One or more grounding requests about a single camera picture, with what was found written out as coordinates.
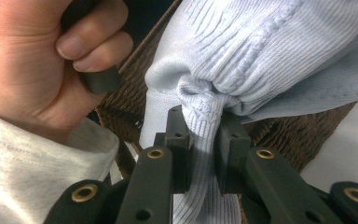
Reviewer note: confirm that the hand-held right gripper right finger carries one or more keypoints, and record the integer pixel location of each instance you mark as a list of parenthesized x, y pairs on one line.
[(261, 180)]

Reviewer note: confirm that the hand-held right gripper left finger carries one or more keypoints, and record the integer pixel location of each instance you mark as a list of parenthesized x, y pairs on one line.
[(150, 180)]

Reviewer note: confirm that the light blue tank top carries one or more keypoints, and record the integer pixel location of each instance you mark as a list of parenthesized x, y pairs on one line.
[(261, 46)]

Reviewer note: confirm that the brown wicker basket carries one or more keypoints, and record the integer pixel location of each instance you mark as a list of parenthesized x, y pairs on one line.
[(127, 102)]

